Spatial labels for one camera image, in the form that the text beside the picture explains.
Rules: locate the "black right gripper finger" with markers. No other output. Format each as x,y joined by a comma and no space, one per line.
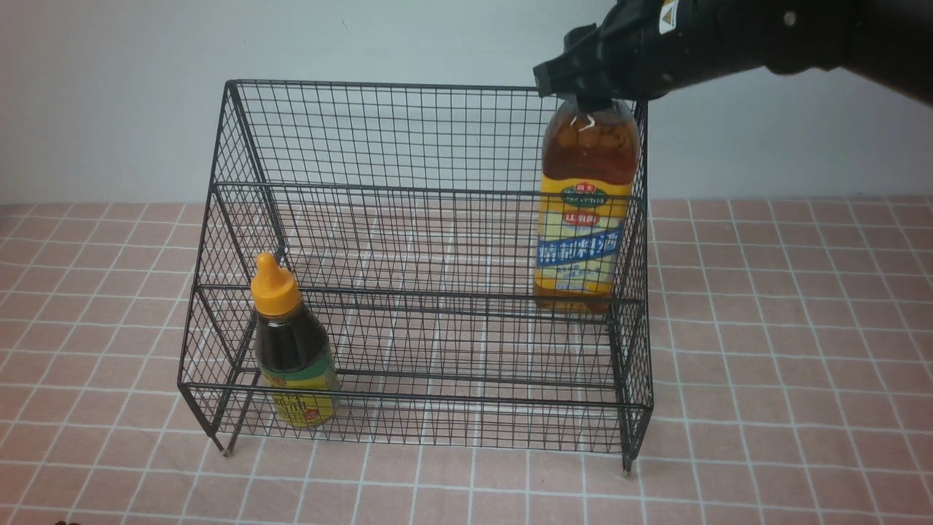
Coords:
580,75

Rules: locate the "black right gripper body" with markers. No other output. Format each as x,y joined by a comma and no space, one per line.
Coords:
645,49

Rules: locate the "large amber cooking wine bottle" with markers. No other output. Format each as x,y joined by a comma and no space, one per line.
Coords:
588,166

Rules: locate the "small dark sauce bottle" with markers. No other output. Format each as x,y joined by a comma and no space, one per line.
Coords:
292,348

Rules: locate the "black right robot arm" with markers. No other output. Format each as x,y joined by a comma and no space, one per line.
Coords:
888,42

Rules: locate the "black wire mesh rack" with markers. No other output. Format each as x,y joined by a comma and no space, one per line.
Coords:
408,215

